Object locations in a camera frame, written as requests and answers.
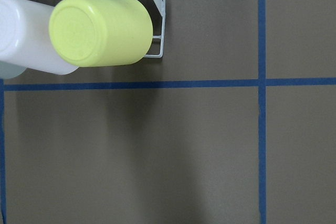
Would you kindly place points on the frosted white plastic cup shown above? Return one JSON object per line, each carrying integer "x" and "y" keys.
{"x": 8, "y": 70}

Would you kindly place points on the pink plastic cup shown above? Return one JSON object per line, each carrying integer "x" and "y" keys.
{"x": 25, "y": 37}

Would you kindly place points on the yellow plastic cup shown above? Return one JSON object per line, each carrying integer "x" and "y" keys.
{"x": 99, "y": 33}

